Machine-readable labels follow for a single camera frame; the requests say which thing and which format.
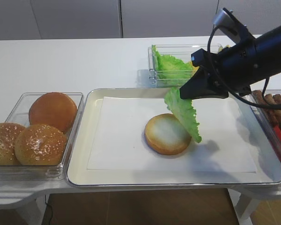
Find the silver metal tray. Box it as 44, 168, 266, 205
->
64, 88, 281, 188

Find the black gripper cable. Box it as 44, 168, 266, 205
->
207, 25, 281, 110

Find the left sesame bun top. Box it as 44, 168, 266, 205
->
0, 123, 25, 165

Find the clear plastic bun container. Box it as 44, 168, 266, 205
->
0, 92, 83, 180

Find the sesame bun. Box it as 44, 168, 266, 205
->
0, 123, 25, 165
15, 124, 67, 165

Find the white paper sheet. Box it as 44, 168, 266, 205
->
88, 97, 257, 173

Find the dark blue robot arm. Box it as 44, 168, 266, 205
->
180, 22, 281, 99

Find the green lettuce leaf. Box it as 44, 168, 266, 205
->
164, 87, 202, 143

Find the green lettuce pile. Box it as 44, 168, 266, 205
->
152, 45, 198, 79

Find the clear patty tomato container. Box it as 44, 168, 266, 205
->
249, 90, 281, 162

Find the black floor cable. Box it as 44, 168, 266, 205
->
44, 194, 52, 225

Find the clear lettuce cheese container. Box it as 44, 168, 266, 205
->
147, 43, 225, 89

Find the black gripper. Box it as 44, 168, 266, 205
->
179, 42, 267, 99

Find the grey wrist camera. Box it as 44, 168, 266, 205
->
213, 8, 241, 44

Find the toasted bun bottom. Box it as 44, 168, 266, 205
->
144, 113, 192, 155

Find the right sesame bun top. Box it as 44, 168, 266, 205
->
15, 124, 67, 165

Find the plain orange bun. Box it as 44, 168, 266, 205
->
29, 92, 77, 134

